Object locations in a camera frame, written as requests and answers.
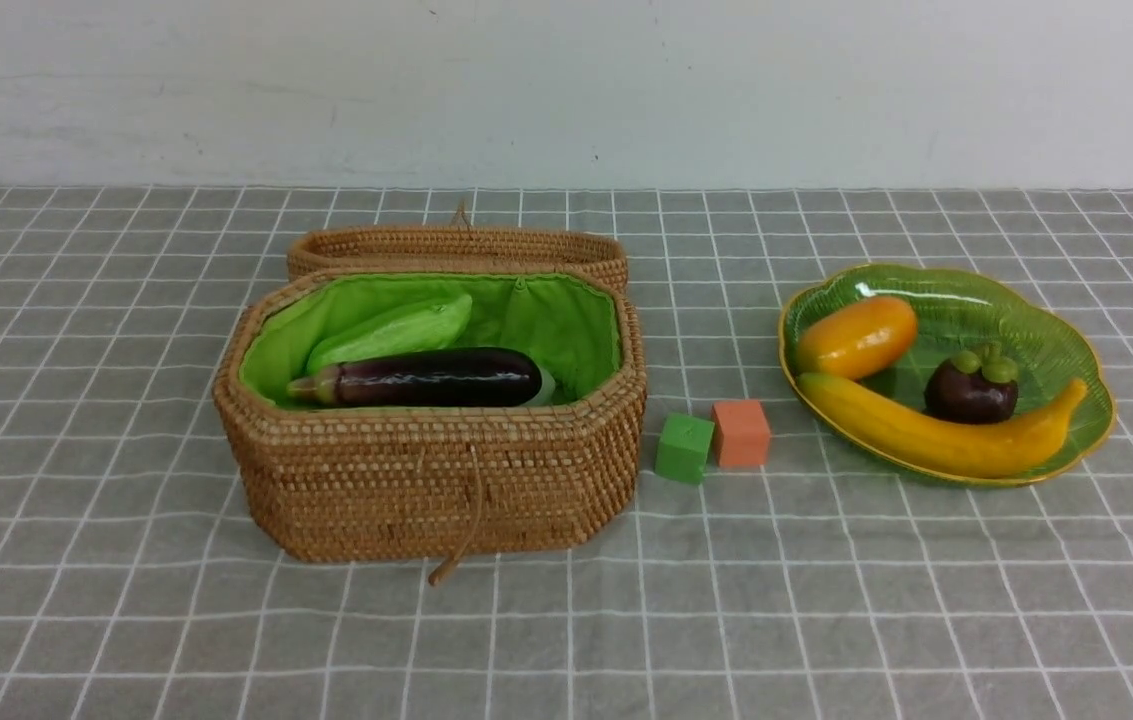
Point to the woven rattan basket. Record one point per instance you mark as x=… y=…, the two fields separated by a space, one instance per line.
x=389 y=483

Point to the green toy gourd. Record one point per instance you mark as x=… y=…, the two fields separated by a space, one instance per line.
x=423 y=326

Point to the orange toy mango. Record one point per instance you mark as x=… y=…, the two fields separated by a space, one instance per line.
x=858 y=340

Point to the green glass leaf plate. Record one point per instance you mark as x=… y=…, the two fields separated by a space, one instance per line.
x=957 y=310

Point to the grey checkered tablecloth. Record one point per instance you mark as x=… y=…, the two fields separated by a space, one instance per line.
x=133 y=584

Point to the purple toy mangosteen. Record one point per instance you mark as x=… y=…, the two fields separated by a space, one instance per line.
x=978 y=385

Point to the orange foam cube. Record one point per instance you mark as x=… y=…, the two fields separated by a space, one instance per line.
x=742 y=434

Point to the green foam cube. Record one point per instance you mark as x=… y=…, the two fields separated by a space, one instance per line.
x=683 y=448

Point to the yellow toy banana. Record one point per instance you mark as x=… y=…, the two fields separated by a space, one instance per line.
x=998 y=451

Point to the woven rattan basket lid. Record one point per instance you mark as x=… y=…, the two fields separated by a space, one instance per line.
x=461 y=246

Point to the purple toy eggplant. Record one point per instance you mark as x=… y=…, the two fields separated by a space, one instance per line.
x=448 y=377

